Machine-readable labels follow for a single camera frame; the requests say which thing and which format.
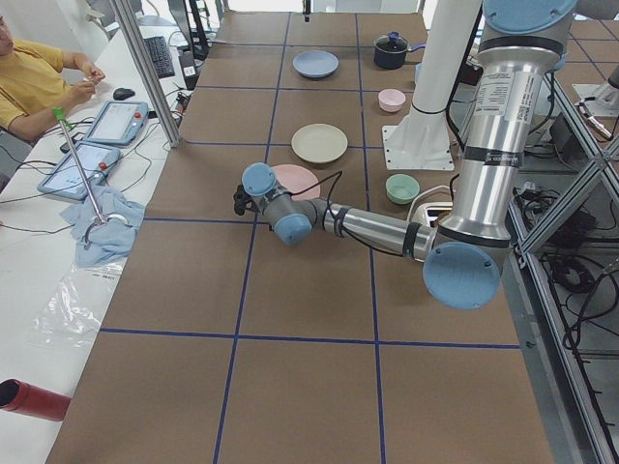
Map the black computer mouse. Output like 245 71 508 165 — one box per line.
112 87 135 102

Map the teach pendant tablet far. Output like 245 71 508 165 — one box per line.
83 101 149 147

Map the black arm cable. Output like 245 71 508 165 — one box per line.
284 170 345 238

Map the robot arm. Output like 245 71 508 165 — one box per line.
233 1 575 309

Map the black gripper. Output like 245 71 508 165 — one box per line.
233 184 256 216

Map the aluminium frame post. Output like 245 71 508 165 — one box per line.
110 0 181 148

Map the blue plate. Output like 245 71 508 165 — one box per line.
292 50 339 79

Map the beige plate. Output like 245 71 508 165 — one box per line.
291 124 348 164

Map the white toaster cable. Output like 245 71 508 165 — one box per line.
408 183 458 214

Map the cream toaster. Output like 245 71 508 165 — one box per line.
412 201 453 227

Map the teach pendant tablet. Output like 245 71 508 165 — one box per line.
83 101 149 147
37 140 122 203

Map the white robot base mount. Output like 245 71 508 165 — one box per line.
383 0 482 171

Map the dark blue cooking pot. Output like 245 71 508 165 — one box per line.
373 31 427 71

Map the green bowl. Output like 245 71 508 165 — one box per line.
385 173 421 205

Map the metal grabber stick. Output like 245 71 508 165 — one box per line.
52 107 129 249

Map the teach pendant tablet near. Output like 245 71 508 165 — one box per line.
37 140 122 203

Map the red cylinder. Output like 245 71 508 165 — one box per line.
1 379 71 421

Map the pink bowl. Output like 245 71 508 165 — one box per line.
377 88 406 113

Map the light blue cloth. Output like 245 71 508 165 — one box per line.
60 186 145 267

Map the light blue cup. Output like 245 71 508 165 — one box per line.
414 63 423 86

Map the black keyboard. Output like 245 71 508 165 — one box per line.
144 36 175 78

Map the person in yellow shirt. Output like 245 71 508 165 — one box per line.
1 21 105 143

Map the clear plastic bag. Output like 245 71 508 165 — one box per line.
26 260 125 352

